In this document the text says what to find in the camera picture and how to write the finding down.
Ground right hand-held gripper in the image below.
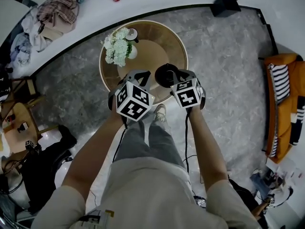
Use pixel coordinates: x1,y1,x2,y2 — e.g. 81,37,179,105
169,69,207,110

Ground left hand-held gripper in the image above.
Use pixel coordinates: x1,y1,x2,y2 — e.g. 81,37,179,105
108,69,156,123

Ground black round cup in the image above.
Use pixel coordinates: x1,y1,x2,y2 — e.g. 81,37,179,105
154,63,180,89

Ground person's left forearm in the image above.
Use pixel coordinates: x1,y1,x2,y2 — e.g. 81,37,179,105
61,108,127,204

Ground person's right forearm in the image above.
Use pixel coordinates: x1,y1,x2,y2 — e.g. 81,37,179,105
187,105,231,196

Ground person's beige shoe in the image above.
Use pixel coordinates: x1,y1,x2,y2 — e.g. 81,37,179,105
153,104,168,124

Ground white vase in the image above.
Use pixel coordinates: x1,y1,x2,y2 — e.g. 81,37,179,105
128,44,139,60

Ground person's grey trousers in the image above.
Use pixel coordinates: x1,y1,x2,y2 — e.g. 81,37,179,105
113,113,189,170

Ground white flower bouquet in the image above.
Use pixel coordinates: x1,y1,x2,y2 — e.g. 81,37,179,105
101,27,134,68

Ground round wooden table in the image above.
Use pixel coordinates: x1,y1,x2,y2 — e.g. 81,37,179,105
99,20,189,106

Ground white cup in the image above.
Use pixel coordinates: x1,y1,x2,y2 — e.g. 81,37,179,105
127,27,140,43

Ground black-and-white striped cushion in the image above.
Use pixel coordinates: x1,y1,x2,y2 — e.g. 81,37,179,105
267,63,291,105

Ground person's beige shirt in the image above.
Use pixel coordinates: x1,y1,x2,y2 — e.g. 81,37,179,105
30,156,262,229

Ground orange sofa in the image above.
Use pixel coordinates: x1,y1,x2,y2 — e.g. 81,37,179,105
263,52,305,165

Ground wooden chair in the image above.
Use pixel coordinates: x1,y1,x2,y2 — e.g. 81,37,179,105
10,76,47,110

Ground black bag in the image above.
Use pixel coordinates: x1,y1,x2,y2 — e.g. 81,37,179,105
21,125,78,215

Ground plaid cloth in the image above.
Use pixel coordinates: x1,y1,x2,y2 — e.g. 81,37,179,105
36,0,80,25

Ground small wooden side table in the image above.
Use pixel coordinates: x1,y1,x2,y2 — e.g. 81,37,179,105
0,102,41,157

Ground pile of pale clothes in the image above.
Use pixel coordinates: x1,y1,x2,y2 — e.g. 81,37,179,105
9,6,54,67

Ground scattered white papers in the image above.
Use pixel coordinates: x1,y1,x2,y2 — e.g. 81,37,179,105
265,156,305,188

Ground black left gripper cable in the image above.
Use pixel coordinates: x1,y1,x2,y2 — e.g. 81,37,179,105
112,118,130,163

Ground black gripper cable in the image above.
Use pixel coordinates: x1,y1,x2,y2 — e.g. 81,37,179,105
112,118,130,163
181,107,199,175

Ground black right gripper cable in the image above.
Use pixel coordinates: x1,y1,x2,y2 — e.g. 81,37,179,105
181,107,199,175

